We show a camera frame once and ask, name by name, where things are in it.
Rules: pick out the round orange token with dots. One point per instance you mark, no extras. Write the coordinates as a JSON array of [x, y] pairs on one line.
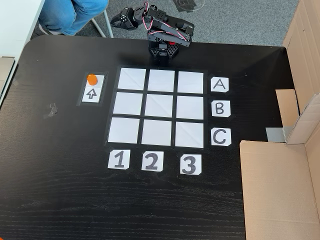
[[92, 79]]

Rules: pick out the white grid sheet black tape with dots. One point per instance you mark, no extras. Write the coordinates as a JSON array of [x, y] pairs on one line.
[[158, 106]]

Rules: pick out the white metal chair leg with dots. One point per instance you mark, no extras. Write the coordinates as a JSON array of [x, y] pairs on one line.
[[101, 28]]

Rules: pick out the person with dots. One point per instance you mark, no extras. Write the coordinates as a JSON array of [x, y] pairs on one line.
[[62, 15]]

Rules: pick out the white arrow paper sheet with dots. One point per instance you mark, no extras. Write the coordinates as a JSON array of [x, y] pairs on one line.
[[91, 94]]

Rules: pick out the white desk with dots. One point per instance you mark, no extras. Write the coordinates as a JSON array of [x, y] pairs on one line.
[[15, 25]]

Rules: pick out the paper sheet letter A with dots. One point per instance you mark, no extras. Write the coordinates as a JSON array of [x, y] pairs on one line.
[[219, 84]]

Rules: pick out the crumpled clear tape piece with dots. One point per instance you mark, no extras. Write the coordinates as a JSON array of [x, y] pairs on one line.
[[52, 111]]

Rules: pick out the paper sheet letter B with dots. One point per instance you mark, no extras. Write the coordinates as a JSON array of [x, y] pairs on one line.
[[220, 109]]

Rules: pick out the paper sheet number 1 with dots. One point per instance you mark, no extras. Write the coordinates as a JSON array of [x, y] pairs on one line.
[[119, 159]]

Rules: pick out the paper sheet number 2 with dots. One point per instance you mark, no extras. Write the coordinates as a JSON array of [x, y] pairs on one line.
[[152, 161]]

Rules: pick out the paper sheet letter C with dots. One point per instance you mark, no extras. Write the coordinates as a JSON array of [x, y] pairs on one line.
[[220, 136]]

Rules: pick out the paper sheet number 3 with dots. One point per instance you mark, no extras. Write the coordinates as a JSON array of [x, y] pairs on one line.
[[190, 164]]

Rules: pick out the brown cardboard box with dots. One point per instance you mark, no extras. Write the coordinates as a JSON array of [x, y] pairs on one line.
[[275, 187]]

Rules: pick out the small orange object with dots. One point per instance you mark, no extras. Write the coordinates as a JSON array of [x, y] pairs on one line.
[[3, 238]]

